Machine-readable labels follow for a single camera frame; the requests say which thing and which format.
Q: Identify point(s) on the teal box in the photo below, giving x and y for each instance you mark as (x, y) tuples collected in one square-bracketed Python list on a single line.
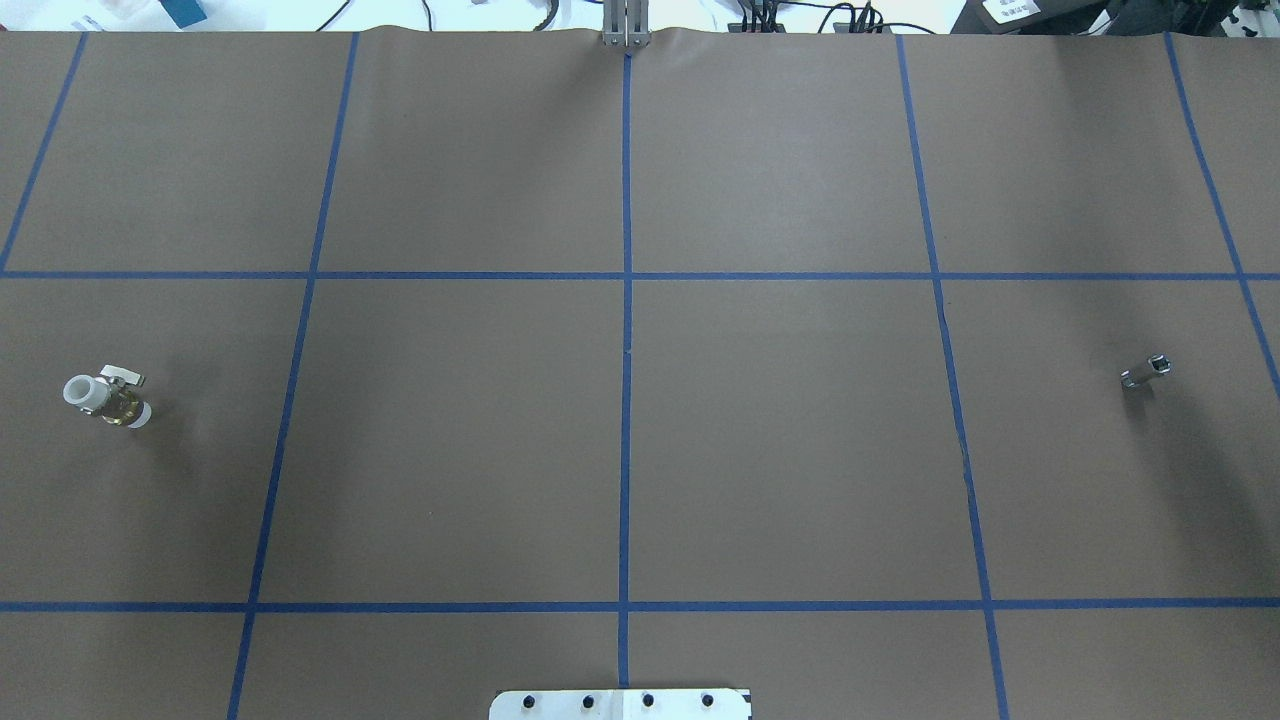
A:
[(185, 13)]

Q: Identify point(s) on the grey aluminium profile post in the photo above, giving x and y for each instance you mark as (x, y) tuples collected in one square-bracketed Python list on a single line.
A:
[(625, 23)]

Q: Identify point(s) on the chrome threaded pipe fitting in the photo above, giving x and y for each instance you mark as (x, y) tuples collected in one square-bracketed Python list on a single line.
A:
[(1146, 371)]

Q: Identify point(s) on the white metal base plate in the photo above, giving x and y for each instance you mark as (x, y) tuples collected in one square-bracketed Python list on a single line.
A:
[(621, 703)]

